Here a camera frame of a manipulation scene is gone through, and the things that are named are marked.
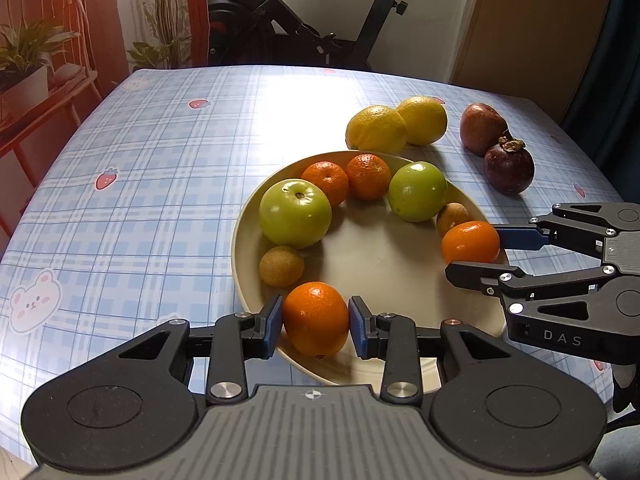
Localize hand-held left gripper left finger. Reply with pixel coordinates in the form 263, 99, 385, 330
117, 295, 284, 406

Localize dark purple mangosteen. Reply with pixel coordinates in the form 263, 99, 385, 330
483, 136, 536, 196

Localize blue curtain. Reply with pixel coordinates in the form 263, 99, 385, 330
560, 0, 640, 201

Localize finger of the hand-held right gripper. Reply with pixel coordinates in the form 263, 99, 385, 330
445, 260, 617, 317
495, 202, 621, 257

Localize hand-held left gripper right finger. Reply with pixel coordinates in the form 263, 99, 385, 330
348, 296, 506, 405

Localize black exercise bike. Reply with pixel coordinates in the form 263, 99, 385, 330
207, 0, 458, 72

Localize yellow lemon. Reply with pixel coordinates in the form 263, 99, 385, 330
396, 96, 448, 146
345, 105, 408, 153

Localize brown kiwi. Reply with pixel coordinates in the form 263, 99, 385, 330
436, 202, 471, 237
259, 245, 305, 288

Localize green apple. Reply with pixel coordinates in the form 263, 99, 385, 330
388, 161, 448, 223
258, 178, 333, 250

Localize orange mandarin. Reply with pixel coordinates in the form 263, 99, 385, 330
441, 221, 501, 266
301, 161, 350, 207
282, 281, 350, 358
346, 153, 392, 201

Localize beige round plate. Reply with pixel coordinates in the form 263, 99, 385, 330
231, 151, 511, 386

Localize purple passion fruit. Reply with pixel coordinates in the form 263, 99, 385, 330
460, 103, 509, 157

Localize wooden panel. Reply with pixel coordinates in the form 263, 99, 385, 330
450, 0, 616, 121

